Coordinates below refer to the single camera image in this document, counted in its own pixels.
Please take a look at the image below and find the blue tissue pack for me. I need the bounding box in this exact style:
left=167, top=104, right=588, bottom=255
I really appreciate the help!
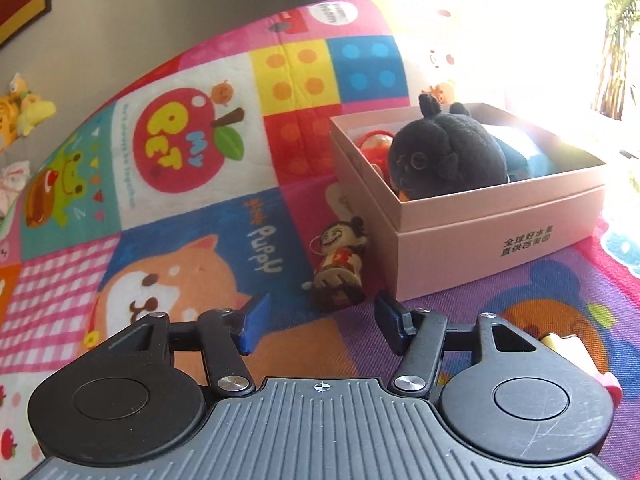
left=492, top=132, right=556, bottom=181

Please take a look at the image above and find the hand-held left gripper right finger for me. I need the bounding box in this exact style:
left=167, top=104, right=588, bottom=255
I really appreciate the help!
left=375, top=291, right=543, bottom=396

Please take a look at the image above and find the small black-haired doll figure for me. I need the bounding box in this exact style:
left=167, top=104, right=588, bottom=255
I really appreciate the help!
left=307, top=217, right=369, bottom=311

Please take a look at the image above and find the yellow toy camera keychain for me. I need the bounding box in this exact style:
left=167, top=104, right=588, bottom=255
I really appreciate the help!
left=540, top=332, right=623, bottom=403

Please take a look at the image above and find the orange duck plush backpack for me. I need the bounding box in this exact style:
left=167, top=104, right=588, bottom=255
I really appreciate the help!
left=0, top=95, right=21, bottom=153

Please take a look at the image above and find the pink cardboard box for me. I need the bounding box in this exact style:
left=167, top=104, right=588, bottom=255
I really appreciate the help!
left=329, top=102, right=608, bottom=301

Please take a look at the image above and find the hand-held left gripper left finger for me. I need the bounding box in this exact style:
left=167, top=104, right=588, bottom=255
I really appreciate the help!
left=100, top=292, right=273, bottom=396

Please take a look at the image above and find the white pink clothes pile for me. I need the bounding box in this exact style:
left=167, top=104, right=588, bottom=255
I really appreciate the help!
left=0, top=160, right=31, bottom=216

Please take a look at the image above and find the black plush toy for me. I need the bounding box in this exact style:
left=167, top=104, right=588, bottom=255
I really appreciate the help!
left=387, top=92, right=508, bottom=201

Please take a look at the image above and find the green potted plant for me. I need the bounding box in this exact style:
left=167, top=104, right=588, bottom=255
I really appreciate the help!
left=590, top=0, right=640, bottom=121

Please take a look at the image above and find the yellow duck plush toy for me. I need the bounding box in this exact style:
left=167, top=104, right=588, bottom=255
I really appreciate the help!
left=9, top=72, right=57, bottom=136

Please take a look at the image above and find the colourful cartoon play mat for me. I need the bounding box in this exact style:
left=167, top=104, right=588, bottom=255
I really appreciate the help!
left=0, top=0, right=640, bottom=466

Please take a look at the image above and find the red hooded toy figure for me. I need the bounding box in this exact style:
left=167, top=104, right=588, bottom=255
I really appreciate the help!
left=357, top=130, right=396, bottom=181

